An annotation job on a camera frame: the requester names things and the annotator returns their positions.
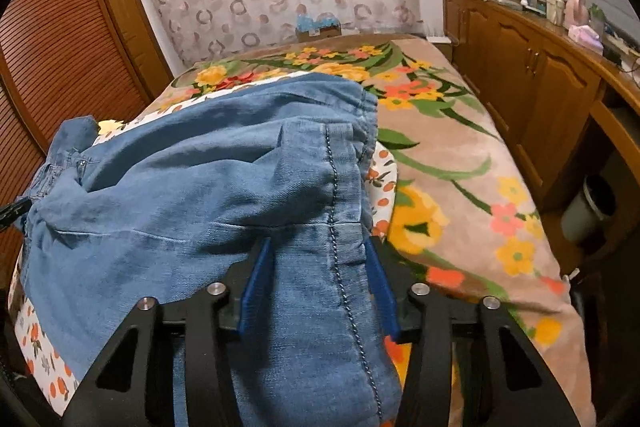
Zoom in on blue object at bed head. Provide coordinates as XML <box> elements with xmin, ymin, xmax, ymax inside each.
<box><xmin>295</xmin><ymin>13</ymin><xmax>343</xmax><ymax>40</ymax></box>

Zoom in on blue denim pants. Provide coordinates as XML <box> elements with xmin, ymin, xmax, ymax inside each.
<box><xmin>15</xmin><ymin>72</ymin><xmax>406</xmax><ymax>427</ymax></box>

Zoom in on grey trash bin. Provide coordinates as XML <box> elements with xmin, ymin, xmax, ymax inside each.
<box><xmin>560</xmin><ymin>174</ymin><xmax>618</xmax><ymax>243</ymax></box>

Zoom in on white orange-dotted cloth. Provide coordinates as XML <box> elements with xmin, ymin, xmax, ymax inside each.
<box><xmin>7</xmin><ymin>69</ymin><xmax>401</xmax><ymax>408</ymax></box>

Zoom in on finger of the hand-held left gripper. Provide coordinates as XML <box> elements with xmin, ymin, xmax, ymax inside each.
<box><xmin>0</xmin><ymin>199</ymin><xmax>26</xmax><ymax>229</ymax></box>

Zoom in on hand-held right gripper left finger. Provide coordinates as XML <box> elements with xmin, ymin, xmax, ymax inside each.
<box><xmin>62</xmin><ymin>237</ymin><xmax>274</xmax><ymax>427</ymax></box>

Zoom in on pink tissue pack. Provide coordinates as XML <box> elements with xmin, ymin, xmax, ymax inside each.
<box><xmin>567</xmin><ymin>24</ymin><xmax>606</xmax><ymax>52</ymax></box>

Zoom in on pink bottle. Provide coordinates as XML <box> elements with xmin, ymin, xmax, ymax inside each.
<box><xmin>565</xmin><ymin>0</ymin><xmax>591</xmax><ymax>28</ymax></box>

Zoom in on wooden cabinet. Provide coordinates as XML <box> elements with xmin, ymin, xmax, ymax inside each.
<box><xmin>442</xmin><ymin>0</ymin><xmax>640</xmax><ymax>258</ymax></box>

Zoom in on wooden louvered wardrobe door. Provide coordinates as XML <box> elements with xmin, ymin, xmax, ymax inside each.
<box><xmin>0</xmin><ymin>0</ymin><xmax>151</xmax><ymax>278</ymax></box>

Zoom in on brown floral blanket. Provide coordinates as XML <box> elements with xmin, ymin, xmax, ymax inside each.
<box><xmin>150</xmin><ymin>32</ymin><xmax>598</xmax><ymax>427</ymax></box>

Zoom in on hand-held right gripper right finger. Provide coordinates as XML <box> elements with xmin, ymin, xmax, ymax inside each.
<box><xmin>362</xmin><ymin>238</ymin><xmax>583</xmax><ymax>427</ymax></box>

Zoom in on wooden panel door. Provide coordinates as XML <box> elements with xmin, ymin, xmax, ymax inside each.
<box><xmin>92</xmin><ymin>0</ymin><xmax>173</xmax><ymax>80</ymax></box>

